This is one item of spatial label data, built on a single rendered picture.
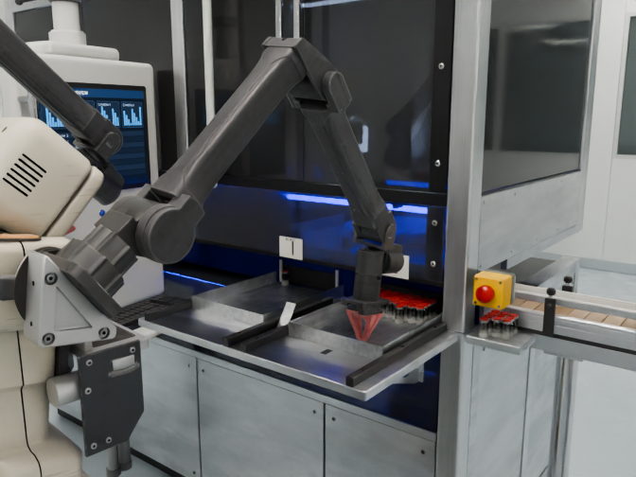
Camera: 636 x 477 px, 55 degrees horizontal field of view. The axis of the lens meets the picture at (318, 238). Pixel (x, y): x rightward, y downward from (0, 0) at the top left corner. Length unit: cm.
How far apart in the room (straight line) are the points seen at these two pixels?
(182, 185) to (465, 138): 76
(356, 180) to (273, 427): 105
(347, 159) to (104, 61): 98
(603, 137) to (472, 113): 467
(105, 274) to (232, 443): 143
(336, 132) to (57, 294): 55
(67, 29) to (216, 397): 123
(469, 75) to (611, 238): 479
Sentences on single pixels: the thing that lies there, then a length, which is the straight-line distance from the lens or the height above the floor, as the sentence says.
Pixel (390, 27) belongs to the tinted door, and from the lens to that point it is 154.
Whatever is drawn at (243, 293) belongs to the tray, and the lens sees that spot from 179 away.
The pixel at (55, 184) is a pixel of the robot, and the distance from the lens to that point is 93.
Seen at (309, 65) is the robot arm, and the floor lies 147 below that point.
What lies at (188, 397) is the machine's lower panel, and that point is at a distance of 226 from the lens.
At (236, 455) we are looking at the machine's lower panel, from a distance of 218.
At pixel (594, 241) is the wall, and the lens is 615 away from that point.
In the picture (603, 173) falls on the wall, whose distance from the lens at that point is 606.
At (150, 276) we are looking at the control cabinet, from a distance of 206.
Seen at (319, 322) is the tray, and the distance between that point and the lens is 154.
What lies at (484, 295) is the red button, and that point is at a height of 100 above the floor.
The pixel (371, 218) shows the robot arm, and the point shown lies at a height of 119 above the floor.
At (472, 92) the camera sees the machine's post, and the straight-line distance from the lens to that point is 142.
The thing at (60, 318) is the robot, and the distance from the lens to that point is 81.
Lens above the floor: 139
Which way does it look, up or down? 11 degrees down
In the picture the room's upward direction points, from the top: straight up
